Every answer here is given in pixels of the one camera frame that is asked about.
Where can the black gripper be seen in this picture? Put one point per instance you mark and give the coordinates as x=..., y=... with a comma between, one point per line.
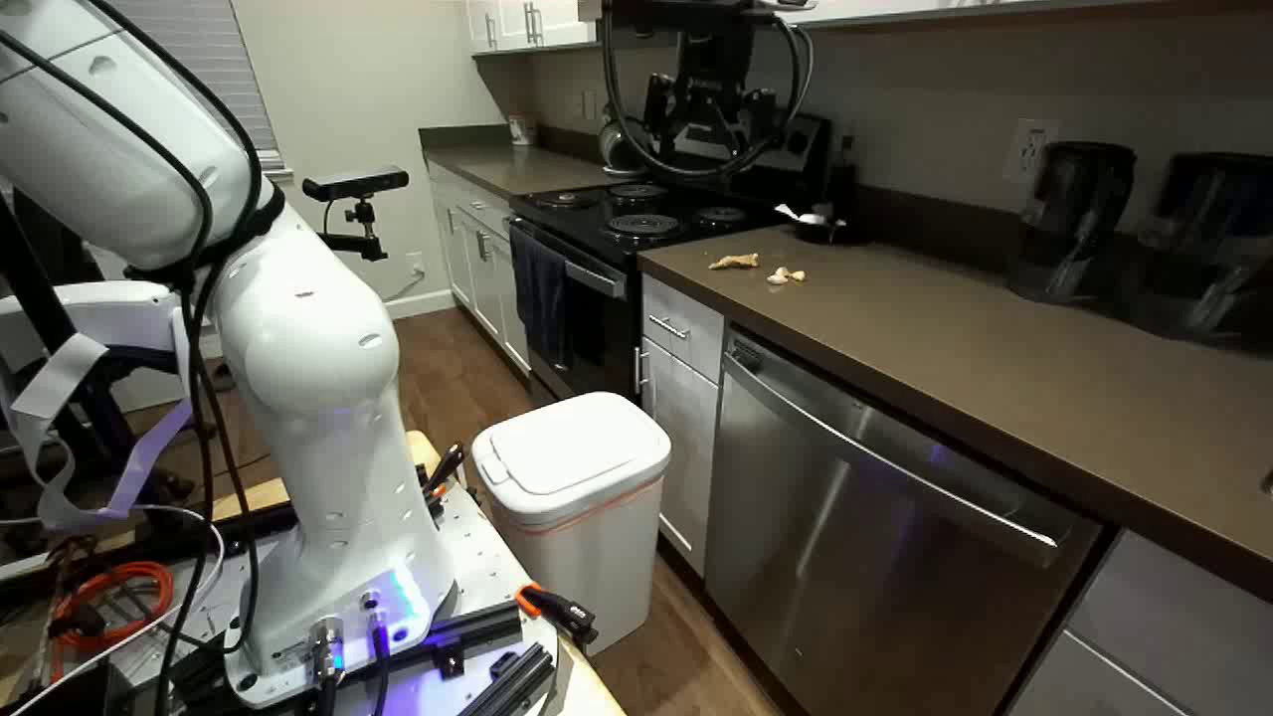
x=712, y=97

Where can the white lidded trash bin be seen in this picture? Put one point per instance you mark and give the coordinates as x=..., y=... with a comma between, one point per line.
x=573, y=492

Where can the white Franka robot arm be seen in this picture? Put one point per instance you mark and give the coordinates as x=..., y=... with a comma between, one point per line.
x=312, y=384

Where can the silver kettle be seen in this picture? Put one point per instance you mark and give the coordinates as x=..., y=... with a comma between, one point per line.
x=617, y=144

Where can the tan food scrap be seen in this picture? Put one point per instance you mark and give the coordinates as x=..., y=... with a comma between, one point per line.
x=785, y=277
x=735, y=260

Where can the dark bottle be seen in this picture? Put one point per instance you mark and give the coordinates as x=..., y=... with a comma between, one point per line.
x=841, y=179

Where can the black dish with utensil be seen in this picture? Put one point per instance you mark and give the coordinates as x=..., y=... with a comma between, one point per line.
x=821, y=224

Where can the black kitchen stove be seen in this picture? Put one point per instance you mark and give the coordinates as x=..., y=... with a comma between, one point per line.
x=603, y=265

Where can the white drawer front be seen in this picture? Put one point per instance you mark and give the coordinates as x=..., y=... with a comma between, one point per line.
x=680, y=327

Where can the white upper cabinets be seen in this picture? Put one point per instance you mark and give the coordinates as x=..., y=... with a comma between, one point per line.
x=526, y=20

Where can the dark blue hanging towel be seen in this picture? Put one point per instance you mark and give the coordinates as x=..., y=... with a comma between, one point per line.
x=540, y=305

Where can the white lower corner cabinet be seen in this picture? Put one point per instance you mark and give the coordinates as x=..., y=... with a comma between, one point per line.
x=477, y=260

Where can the white cabinet door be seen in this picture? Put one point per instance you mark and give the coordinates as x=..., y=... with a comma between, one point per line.
x=685, y=449

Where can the black countertop appliance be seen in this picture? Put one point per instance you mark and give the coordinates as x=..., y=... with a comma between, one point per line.
x=1212, y=252
x=1070, y=221

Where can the stainless steel dishwasher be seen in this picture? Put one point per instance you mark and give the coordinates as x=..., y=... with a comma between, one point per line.
x=850, y=542

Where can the small black orange clamp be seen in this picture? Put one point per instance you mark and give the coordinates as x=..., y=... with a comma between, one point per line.
x=444, y=475

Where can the metal robot mounting table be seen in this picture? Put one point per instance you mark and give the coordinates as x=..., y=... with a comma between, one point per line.
x=500, y=569

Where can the grey window blinds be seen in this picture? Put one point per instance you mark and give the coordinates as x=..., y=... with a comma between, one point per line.
x=211, y=54

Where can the grey lower cabinet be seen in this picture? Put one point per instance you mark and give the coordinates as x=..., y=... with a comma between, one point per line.
x=1167, y=638

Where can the white wall outlet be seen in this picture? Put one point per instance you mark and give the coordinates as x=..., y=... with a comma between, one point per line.
x=1032, y=147

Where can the black camera on stand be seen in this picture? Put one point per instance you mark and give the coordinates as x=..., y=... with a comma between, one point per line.
x=357, y=187

